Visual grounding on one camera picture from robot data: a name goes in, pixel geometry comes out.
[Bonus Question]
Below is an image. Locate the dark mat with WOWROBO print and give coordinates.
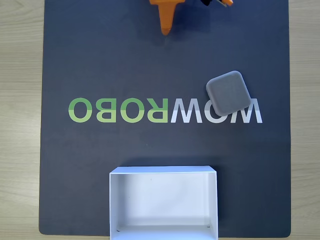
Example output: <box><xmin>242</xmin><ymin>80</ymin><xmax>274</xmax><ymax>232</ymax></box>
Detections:
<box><xmin>38</xmin><ymin>0</ymin><xmax>292</xmax><ymax>238</ymax></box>

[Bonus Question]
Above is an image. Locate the grey square usb charger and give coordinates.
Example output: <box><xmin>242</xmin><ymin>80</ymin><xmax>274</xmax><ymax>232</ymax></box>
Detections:
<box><xmin>205</xmin><ymin>70</ymin><xmax>252</xmax><ymax>117</ymax></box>

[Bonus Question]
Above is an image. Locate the white cardboard box bin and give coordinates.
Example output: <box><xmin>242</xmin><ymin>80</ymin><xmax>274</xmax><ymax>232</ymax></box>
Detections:
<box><xmin>109</xmin><ymin>165</ymin><xmax>219</xmax><ymax>240</ymax></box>

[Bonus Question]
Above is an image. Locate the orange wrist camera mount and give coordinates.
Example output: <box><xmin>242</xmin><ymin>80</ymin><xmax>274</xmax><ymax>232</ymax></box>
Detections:
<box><xmin>200</xmin><ymin>0</ymin><xmax>235</xmax><ymax>9</ymax></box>

